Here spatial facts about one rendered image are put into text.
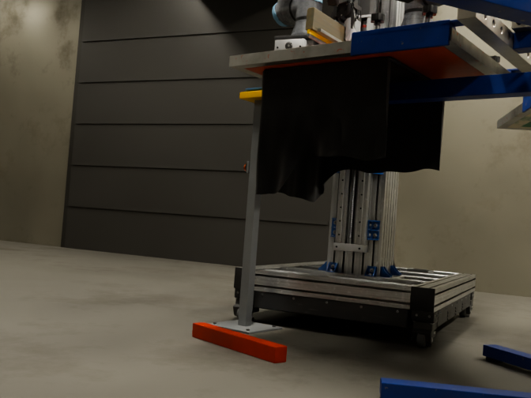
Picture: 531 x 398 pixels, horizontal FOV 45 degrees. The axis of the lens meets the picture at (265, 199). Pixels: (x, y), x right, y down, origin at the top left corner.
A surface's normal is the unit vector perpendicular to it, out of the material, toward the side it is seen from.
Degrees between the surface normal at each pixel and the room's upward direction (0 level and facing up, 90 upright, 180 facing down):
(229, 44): 90
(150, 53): 90
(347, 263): 90
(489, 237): 90
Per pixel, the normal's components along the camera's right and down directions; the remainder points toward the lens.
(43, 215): -0.42, -0.07
